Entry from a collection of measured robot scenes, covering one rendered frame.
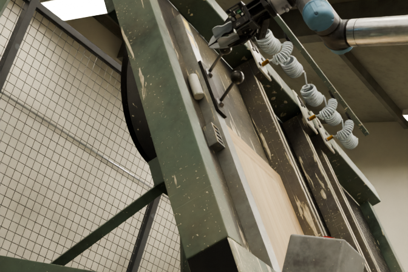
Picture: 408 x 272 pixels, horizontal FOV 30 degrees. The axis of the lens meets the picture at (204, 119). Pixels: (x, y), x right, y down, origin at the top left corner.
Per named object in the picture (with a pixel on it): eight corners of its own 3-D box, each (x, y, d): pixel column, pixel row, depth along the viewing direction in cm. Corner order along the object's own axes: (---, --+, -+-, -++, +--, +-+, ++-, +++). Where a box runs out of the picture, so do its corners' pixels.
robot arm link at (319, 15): (346, 28, 200) (331, 2, 207) (328, 4, 192) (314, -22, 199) (320, 45, 202) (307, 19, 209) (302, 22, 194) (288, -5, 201)
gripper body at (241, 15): (222, 11, 208) (259, -13, 205) (233, 20, 216) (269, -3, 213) (234, 33, 206) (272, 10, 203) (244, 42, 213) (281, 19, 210)
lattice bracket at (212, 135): (208, 146, 202) (218, 141, 201) (201, 127, 206) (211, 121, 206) (216, 153, 205) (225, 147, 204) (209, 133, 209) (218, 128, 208)
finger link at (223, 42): (202, 42, 211) (230, 24, 208) (210, 47, 216) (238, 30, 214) (207, 51, 210) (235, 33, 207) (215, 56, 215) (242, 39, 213)
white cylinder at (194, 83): (185, 76, 219) (192, 96, 214) (193, 71, 219) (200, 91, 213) (190, 82, 221) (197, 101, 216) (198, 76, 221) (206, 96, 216)
